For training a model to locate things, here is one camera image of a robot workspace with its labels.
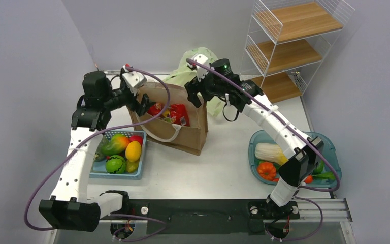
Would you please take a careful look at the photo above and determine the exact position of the green leafy vegetable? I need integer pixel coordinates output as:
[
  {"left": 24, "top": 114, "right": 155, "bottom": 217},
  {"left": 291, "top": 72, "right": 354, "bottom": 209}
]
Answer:
[{"left": 312, "top": 171, "right": 336, "bottom": 181}]

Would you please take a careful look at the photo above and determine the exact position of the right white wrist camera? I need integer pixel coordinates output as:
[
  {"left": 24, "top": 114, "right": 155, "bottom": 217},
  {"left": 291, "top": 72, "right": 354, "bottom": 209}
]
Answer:
[{"left": 189, "top": 53, "right": 211, "bottom": 82}]

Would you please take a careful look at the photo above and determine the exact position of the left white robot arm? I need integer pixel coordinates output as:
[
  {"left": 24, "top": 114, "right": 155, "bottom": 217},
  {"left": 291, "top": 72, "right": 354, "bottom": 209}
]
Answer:
[{"left": 38, "top": 69, "right": 153, "bottom": 232}]

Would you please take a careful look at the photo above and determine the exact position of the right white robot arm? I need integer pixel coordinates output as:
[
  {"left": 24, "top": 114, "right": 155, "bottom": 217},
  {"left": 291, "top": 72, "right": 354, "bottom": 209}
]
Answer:
[{"left": 185, "top": 58, "right": 324, "bottom": 218}]

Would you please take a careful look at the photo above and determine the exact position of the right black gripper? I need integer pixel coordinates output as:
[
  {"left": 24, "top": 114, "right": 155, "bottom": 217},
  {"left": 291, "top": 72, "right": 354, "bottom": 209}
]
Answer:
[{"left": 185, "top": 65, "right": 226, "bottom": 108}]

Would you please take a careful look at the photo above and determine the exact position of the green bell pepper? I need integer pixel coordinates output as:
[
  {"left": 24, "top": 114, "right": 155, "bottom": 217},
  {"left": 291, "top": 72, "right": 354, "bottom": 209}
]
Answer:
[{"left": 313, "top": 160, "right": 324, "bottom": 175}]

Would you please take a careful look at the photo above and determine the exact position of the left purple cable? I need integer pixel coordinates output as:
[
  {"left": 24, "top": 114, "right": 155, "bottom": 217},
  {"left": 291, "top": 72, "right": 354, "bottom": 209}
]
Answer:
[{"left": 24, "top": 66, "right": 172, "bottom": 243}]

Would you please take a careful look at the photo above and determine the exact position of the purple cable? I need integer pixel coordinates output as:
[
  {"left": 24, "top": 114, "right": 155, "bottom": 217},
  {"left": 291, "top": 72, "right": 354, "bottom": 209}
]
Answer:
[
  {"left": 185, "top": 58, "right": 341, "bottom": 242},
  {"left": 24, "top": 66, "right": 172, "bottom": 243}
]

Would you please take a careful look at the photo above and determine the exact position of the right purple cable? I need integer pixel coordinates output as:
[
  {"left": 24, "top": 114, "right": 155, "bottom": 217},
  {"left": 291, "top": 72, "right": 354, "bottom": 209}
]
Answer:
[{"left": 185, "top": 58, "right": 341, "bottom": 242}]

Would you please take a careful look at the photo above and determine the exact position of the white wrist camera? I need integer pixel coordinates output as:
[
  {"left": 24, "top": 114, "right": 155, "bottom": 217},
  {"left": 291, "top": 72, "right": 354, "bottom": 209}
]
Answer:
[
  {"left": 121, "top": 71, "right": 147, "bottom": 97},
  {"left": 189, "top": 53, "right": 211, "bottom": 82}
]

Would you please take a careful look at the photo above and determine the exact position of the white wire wooden shelf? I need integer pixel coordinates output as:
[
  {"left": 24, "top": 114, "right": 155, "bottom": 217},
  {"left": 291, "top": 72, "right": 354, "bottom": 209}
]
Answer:
[{"left": 239, "top": 1, "right": 355, "bottom": 103}]

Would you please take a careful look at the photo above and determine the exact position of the green plastic grocery bag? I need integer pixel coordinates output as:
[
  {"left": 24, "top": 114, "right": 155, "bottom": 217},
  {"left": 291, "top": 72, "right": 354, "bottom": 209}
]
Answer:
[{"left": 161, "top": 47, "right": 226, "bottom": 117}]

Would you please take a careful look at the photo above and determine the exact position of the brown jute tote bag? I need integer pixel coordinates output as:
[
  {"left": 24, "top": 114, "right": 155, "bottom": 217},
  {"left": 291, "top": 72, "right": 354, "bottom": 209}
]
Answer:
[{"left": 129, "top": 82, "right": 208, "bottom": 156}]

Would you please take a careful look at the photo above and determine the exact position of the teal plastic tray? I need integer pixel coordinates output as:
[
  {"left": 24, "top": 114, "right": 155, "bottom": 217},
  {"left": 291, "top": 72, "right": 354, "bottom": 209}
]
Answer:
[{"left": 248, "top": 130, "right": 342, "bottom": 189}]

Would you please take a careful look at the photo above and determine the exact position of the yellow lemon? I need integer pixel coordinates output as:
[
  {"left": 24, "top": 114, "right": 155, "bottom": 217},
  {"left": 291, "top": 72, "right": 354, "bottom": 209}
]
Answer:
[{"left": 125, "top": 141, "right": 142, "bottom": 162}]

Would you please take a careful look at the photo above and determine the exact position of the orange mini pumpkin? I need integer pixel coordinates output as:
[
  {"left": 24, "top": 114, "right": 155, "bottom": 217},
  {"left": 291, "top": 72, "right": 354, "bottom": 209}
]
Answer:
[{"left": 256, "top": 161, "right": 277, "bottom": 181}]

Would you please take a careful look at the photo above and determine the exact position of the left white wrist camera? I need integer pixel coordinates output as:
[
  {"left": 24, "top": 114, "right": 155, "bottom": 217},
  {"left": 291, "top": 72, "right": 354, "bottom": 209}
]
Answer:
[{"left": 121, "top": 71, "right": 147, "bottom": 97}]

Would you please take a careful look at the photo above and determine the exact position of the red green mango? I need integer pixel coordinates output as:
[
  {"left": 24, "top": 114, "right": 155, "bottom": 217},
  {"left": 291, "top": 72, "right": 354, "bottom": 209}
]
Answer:
[{"left": 101, "top": 134, "right": 131, "bottom": 156}]

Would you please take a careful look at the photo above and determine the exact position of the light blue plastic basket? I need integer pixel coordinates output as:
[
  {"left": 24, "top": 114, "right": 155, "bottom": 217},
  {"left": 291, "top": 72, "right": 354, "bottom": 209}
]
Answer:
[{"left": 89, "top": 130, "right": 146, "bottom": 180}]

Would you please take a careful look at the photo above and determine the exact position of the yellow green pear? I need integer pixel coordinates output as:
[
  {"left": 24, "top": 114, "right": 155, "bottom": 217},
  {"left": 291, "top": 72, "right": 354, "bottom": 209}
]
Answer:
[{"left": 125, "top": 160, "right": 140, "bottom": 173}]

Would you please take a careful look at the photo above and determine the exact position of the small green watermelon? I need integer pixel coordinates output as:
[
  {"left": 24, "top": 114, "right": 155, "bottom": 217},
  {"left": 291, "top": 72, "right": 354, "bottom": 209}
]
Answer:
[{"left": 105, "top": 155, "right": 126, "bottom": 174}]

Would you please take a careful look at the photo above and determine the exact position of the yellow napa cabbage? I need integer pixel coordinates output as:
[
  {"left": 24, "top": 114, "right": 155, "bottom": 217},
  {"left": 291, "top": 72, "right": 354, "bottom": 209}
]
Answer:
[{"left": 254, "top": 143, "right": 288, "bottom": 166}]

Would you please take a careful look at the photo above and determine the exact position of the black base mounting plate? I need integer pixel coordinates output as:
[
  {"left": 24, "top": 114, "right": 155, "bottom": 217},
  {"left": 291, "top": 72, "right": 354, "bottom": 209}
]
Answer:
[{"left": 97, "top": 198, "right": 301, "bottom": 236}]

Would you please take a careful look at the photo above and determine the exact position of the red snack bag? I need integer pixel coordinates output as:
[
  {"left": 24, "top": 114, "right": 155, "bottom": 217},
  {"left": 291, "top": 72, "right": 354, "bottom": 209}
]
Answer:
[
  {"left": 170, "top": 104, "right": 190, "bottom": 127},
  {"left": 147, "top": 103, "right": 164, "bottom": 116}
]

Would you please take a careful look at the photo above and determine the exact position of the red apple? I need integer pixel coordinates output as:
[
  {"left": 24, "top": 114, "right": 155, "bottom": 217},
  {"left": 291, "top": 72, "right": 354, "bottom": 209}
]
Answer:
[{"left": 129, "top": 135, "right": 144, "bottom": 145}]

